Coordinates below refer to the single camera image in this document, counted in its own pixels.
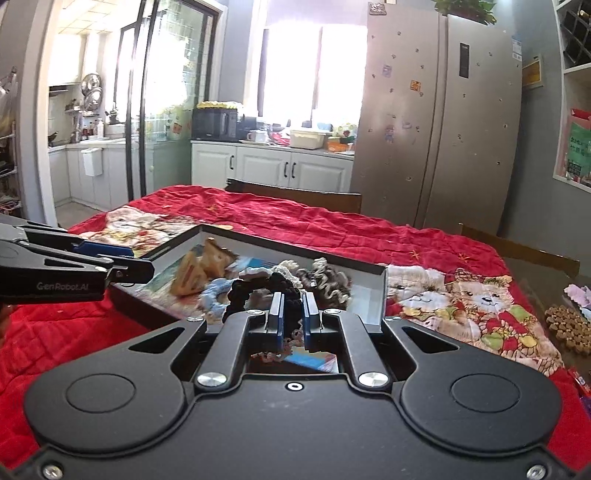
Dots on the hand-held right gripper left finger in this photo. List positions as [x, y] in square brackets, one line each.
[276, 323]

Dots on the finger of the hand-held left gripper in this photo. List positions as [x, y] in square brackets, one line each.
[101, 249]
[134, 272]

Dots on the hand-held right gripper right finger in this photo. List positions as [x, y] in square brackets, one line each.
[310, 323]

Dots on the black scrunchie with white lace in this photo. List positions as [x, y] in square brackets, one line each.
[249, 286]

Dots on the brown scrunchie with cream lace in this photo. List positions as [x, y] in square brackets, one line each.
[330, 281]

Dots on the triangular brown snack packet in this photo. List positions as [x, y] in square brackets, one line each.
[187, 277]
[219, 261]

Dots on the cream knitted scrunchie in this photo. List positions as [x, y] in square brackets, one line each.
[286, 268]

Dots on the blue knitted scrunchie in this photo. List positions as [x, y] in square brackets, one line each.
[214, 290]

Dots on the black shallow cardboard box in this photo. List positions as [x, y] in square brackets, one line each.
[295, 249]

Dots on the white hanging bin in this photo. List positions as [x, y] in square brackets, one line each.
[92, 161]

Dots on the red printed blanket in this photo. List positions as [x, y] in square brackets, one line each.
[323, 230]

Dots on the black framed glass door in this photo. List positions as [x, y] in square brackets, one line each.
[141, 115]

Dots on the white kitchen cabinet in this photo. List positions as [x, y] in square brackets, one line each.
[272, 168]

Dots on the black microwave oven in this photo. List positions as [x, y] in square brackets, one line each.
[214, 123]

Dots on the orange plastic basket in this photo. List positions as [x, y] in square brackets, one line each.
[339, 146]

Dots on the white plastic container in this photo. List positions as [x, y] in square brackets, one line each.
[307, 139]

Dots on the yellow artificial flowers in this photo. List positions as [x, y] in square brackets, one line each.
[219, 105]

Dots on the silver double-door fridge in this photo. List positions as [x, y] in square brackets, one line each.
[429, 138]

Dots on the brown beaded mat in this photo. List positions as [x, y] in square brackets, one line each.
[568, 330]

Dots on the pink crumpled paper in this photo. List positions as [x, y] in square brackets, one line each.
[579, 297]

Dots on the green printed card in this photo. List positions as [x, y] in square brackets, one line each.
[579, 147]

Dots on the green potted plant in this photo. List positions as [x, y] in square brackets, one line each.
[466, 9]

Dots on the white wall shelf unit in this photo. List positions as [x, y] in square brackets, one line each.
[572, 78]

